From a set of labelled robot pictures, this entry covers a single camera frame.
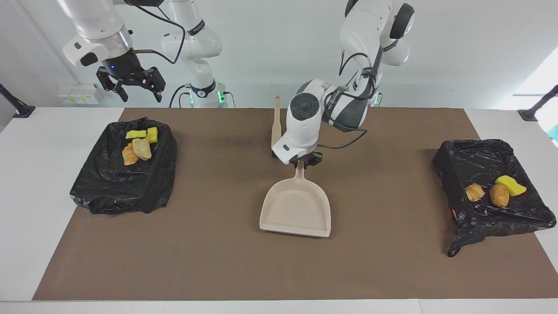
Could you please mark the brown paper table mat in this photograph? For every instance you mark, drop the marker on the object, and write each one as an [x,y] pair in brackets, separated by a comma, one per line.
[279,270]

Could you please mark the yellow sponge wedge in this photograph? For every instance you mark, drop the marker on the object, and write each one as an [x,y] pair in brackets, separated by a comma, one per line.
[152,134]

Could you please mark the brown cork-like chunk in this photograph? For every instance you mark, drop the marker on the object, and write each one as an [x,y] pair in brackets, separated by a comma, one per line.
[499,195]

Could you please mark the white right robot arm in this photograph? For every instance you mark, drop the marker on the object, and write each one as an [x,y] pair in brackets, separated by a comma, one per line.
[96,22]

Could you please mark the yellow notched sponge piece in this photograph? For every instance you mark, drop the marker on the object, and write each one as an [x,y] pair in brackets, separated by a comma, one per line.
[136,134]

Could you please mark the beige crumbly foam chunk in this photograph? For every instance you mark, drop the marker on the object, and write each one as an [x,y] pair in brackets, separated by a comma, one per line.
[141,148]
[128,155]
[474,192]

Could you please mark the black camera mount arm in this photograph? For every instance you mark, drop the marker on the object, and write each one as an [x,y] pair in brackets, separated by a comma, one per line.
[534,111]
[17,108]

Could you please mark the black bag lined bin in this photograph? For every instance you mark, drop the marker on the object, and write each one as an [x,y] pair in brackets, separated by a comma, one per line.
[122,187]
[488,218]

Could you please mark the yellow sponge chunk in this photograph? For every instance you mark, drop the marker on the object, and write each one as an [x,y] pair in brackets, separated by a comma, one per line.
[511,185]

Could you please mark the light blue box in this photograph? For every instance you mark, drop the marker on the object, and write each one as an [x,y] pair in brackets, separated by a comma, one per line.
[554,133]

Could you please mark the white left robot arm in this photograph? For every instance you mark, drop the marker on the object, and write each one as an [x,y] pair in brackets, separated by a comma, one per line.
[301,126]

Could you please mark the beige plastic dustpan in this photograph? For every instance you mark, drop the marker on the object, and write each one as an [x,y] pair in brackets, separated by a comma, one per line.
[296,209]

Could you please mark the white wall socket strip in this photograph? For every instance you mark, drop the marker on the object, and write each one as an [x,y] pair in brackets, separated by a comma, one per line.
[78,93]

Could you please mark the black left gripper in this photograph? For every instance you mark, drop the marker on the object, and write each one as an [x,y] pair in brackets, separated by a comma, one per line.
[307,157]

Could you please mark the beige brush with black bristles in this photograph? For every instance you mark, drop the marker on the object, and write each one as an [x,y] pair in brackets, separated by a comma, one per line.
[276,126]

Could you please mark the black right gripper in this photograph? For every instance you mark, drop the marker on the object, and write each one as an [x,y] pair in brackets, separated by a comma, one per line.
[128,69]

